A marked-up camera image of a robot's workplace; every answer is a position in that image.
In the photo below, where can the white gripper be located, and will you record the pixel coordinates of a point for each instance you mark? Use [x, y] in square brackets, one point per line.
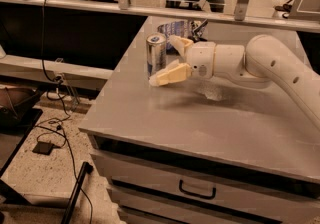
[200, 58]

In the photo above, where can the silver blue redbull can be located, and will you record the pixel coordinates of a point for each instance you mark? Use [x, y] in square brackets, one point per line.
[156, 53]

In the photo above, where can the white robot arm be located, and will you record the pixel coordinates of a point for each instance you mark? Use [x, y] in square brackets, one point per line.
[262, 61]

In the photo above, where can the blue crumpled chip bag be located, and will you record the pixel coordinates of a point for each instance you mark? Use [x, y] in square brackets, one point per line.
[191, 29]

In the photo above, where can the grey drawer cabinet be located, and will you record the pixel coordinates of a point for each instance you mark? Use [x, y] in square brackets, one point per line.
[254, 145]

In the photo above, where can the black object on ledge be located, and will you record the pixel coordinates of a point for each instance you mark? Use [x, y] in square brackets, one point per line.
[285, 9]

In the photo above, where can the grey metal railing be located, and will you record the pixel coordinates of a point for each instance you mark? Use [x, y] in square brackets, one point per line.
[129, 7]

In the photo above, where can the black metal stand leg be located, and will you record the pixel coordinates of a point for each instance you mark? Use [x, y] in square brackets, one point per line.
[85, 169]

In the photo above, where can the black power adapter box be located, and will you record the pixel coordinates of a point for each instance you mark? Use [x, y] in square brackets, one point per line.
[44, 148]

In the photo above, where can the black drawer handle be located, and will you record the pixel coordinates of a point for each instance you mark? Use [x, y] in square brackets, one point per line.
[202, 192]

